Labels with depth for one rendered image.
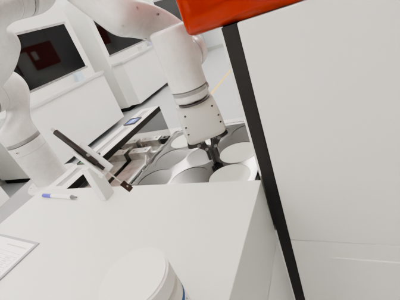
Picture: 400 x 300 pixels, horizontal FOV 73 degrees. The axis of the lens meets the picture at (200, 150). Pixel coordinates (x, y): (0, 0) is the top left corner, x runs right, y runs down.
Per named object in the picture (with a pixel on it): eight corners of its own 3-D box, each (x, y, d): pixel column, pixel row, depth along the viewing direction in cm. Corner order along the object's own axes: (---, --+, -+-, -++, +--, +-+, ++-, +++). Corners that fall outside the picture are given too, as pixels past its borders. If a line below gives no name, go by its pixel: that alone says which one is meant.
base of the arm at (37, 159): (19, 196, 104) (-14, 158, 95) (56, 166, 118) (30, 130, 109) (49, 197, 95) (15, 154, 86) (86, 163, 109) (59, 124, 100)
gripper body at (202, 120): (208, 84, 66) (221, 124, 71) (169, 100, 66) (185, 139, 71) (216, 90, 60) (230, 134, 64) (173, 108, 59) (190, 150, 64)
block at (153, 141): (164, 141, 99) (161, 134, 98) (160, 146, 97) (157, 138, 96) (147, 143, 103) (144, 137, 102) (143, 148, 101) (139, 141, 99)
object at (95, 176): (128, 190, 60) (99, 138, 54) (118, 202, 57) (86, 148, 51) (108, 190, 62) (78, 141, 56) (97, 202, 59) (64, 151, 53)
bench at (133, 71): (179, 77, 650) (145, -15, 561) (141, 108, 511) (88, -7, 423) (143, 86, 699) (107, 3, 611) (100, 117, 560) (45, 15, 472)
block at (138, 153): (154, 153, 93) (150, 146, 92) (149, 158, 91) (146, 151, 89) (136, 155, 97) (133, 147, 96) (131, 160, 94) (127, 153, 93)
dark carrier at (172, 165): (273, 120, 82) (272, 118, 82) (250, 196, 55) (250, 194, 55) (177, 134, 98) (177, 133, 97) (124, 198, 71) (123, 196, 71)
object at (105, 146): (171, 133, 121) (159, 105, 114) (90, 227, 78) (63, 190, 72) (154, 136, 125) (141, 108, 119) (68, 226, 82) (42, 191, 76)
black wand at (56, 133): (48, 132, 54) (49, 128, 53) (53, 128, 55) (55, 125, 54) (128, 193, 56) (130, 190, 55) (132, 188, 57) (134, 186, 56)
